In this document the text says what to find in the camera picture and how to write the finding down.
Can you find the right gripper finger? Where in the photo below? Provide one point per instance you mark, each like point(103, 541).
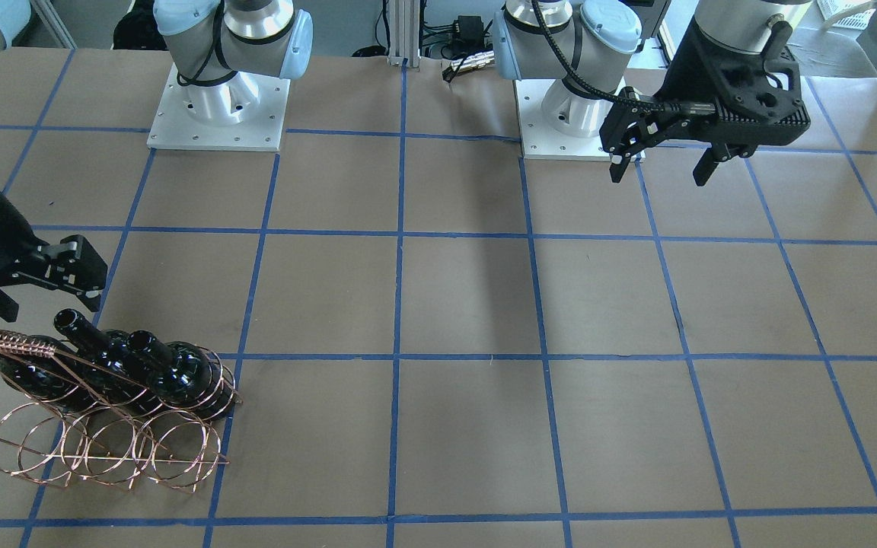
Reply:
point(72, 266)

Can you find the dark wine bottle in basket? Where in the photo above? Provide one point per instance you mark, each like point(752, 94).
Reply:
point(184, 376)

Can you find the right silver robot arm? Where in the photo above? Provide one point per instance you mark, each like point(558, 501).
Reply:
point(232, 65)

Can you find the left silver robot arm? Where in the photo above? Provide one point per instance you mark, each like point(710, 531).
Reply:
point(589, 45)

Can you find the copper wire wine basket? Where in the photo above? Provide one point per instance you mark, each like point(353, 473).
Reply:
point(81, 435)

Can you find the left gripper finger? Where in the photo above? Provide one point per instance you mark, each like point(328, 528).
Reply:
point(712, 158)
point(635, 123)

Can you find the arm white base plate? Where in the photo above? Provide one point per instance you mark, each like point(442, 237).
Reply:
point(557, 124)
point(243, 114)

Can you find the dark wine bottle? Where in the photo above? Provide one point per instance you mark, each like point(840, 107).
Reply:
point(114, 372)
point(184, 376)

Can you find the grey office chair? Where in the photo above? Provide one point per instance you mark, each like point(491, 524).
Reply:
point(825, 53)

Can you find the aluminium frame post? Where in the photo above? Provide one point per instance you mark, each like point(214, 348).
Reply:
point(404, 33)

